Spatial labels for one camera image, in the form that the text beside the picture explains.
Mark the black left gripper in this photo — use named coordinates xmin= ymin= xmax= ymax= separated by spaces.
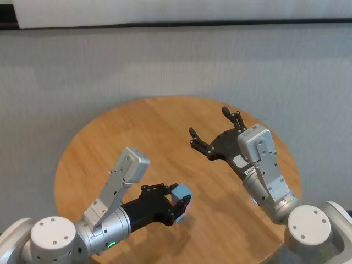
xmin=120 ymin=182 xmax=193 ymax=233

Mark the black horizontal trim strip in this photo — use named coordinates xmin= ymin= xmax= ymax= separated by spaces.
xmin=0 ymin=18 xmax=352 ymax=31

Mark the white wall panel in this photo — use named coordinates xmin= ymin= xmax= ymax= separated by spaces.
xmin=12 ymin=0 xmax=352 ymax=29

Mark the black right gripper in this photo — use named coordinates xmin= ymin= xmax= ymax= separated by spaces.
xmin=189 ymin=106 xmax=258 ymax=182

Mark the pink cube block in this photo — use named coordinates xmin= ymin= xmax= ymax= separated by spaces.
xmin=170 ymin=200 xmax=193 ymax=216

